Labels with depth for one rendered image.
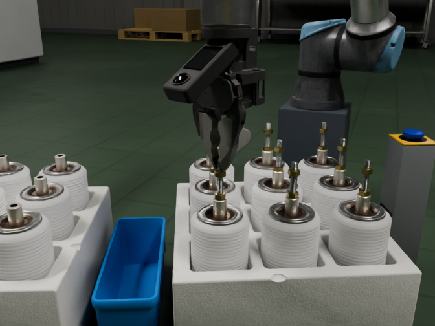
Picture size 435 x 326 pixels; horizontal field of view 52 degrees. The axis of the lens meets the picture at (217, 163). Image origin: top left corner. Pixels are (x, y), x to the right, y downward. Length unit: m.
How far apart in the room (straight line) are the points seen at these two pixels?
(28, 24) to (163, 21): 2.80
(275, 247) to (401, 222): 0.37
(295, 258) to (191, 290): 0.17
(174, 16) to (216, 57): 6.33
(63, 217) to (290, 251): 0.41
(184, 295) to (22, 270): 0.25
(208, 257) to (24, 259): 0.28
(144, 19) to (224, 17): 7.07
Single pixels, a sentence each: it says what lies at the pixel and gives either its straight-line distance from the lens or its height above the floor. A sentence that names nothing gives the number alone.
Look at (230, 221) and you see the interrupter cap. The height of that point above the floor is 0.25.
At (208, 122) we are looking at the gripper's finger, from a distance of 0.67.
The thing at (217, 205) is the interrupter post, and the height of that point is 0.27.
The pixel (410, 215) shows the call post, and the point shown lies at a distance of 1.02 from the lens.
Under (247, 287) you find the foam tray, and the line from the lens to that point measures 0.71.
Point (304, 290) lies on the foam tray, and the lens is 0.73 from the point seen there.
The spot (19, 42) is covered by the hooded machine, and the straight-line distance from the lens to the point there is 4.58.
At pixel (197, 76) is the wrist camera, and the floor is 0.49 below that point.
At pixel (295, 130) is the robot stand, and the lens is 1.24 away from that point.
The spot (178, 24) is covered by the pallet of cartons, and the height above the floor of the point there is 0.24.
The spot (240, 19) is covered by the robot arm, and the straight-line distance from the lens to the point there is 0.63.
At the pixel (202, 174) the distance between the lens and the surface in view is 0.91.
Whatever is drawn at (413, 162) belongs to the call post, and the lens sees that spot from 0.97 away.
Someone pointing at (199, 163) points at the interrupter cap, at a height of 0.25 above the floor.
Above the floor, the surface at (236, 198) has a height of 0.24.
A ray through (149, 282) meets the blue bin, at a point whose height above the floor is 0.00.
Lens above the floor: 0.58
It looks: 20 degrees down
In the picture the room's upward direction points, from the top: straight up
